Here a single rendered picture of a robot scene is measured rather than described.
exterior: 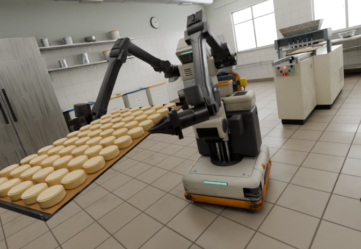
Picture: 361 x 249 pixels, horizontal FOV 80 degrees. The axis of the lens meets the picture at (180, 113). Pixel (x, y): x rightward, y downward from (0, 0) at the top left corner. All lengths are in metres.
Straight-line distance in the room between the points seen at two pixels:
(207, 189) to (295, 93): 1.94
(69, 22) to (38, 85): 1.88
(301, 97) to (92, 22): 4.56
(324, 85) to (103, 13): 4.80
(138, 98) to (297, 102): 3.35
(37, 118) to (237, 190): 3.31
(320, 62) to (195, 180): 2.70
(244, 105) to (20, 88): 3.35
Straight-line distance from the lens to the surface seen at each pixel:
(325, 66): 3.78
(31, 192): 0.58
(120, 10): 6.15
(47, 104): 4.13
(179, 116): 0.69
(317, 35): 3.85
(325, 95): 3.87
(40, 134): 4.13
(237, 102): 1.74
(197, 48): 0.91
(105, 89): 1.17
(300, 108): 3.25
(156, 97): 5.44
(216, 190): 1.75
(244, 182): 1.65
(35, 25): 5.29
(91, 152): 0.65
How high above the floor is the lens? 1.17
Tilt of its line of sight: 13 degrees down
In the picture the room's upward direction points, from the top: 13 degrees counter-clockwise
